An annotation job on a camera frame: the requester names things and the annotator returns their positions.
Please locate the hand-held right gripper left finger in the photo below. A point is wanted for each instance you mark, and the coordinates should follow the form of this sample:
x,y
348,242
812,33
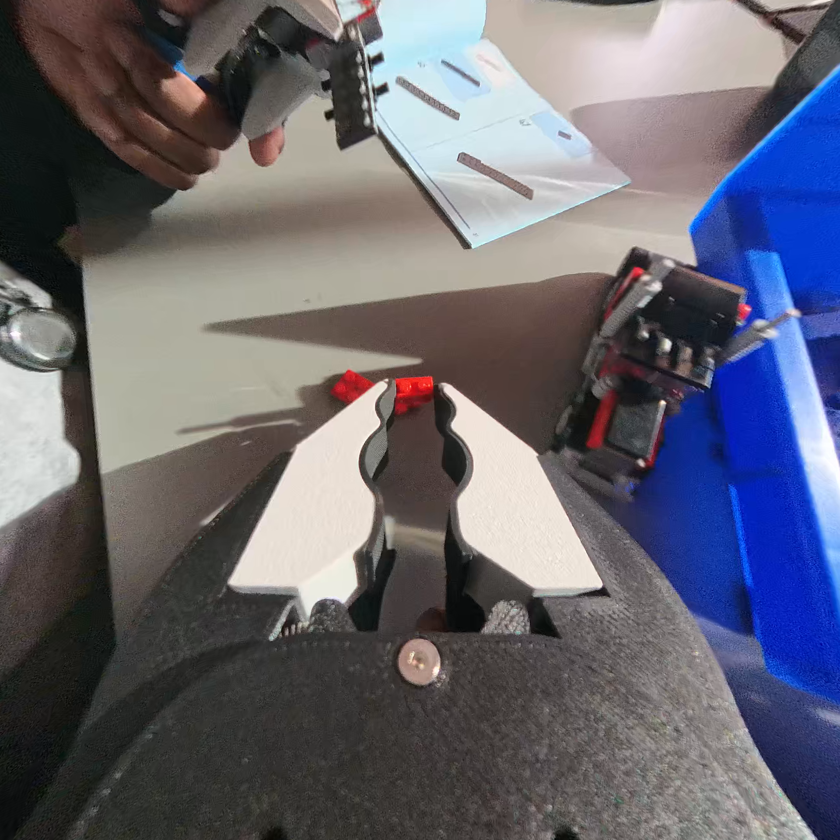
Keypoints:
x,y
308,518

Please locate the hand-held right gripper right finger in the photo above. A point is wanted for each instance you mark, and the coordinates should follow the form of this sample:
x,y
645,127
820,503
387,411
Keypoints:
x,y
518,518

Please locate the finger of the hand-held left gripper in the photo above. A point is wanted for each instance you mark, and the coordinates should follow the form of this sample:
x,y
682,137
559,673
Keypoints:
x,y
275,92
223,26

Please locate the long black toy brick plate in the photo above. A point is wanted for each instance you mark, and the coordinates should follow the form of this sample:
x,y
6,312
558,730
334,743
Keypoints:
x,y
354,92

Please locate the red toy brick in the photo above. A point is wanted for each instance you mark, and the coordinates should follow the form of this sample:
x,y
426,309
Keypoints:
x,y
413,388
348,386

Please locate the blue plastic storage bin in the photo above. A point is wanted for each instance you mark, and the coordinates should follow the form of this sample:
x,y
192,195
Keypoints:
x,y
774,459

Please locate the person's left forearm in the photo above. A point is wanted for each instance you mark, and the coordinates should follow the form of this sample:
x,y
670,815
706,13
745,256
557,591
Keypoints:
x,y
26,131

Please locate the grey desk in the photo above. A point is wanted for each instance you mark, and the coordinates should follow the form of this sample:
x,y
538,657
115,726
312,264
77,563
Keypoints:
x,y
262,275

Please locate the person's left hand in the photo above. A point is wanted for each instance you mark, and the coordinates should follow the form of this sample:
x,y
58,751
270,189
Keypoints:
x,y
118,85

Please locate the light blue instruction booklet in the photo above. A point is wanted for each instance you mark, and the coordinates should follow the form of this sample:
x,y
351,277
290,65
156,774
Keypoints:
x,y
499,131

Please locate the black red toy brick truck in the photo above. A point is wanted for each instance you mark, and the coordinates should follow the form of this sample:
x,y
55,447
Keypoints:
x,y
663,341

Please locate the person's grey shirt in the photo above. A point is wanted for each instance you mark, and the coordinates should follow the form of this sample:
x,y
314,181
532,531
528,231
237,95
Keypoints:
x,y
26,446

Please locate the black box device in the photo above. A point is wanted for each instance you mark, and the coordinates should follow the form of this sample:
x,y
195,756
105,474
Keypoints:
x,y
810,65

